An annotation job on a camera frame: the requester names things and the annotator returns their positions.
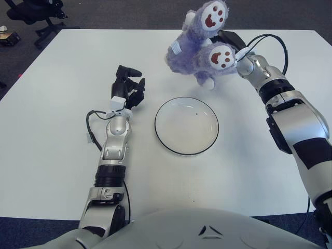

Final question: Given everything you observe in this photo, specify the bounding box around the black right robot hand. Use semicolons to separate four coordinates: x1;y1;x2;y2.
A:
211;30;247;52

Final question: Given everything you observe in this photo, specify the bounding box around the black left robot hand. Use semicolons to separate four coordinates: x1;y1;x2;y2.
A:
111;64;146;109

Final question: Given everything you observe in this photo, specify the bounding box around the purple plush bunny doll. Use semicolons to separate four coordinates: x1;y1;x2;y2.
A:
165;0;238;90

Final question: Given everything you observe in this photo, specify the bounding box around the white plate with black rim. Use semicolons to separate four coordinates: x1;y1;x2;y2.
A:
154;96;219;156

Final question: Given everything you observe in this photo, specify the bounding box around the black office chair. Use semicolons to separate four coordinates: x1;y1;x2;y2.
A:
6;0;80;49

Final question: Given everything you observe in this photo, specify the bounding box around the yellow and black box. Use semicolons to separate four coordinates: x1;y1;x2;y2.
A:
0;31;21;47

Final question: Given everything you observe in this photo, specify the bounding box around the silver robot torso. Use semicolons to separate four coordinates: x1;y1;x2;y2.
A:
38;207;325;249

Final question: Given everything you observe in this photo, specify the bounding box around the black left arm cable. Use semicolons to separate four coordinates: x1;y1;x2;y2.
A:
86;110;109;151

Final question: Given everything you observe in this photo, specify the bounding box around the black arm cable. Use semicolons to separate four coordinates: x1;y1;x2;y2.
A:
86;110;109;151
245;33;289;76

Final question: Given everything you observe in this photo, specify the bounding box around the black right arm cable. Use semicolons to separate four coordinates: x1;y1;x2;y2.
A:
245;33;289;76

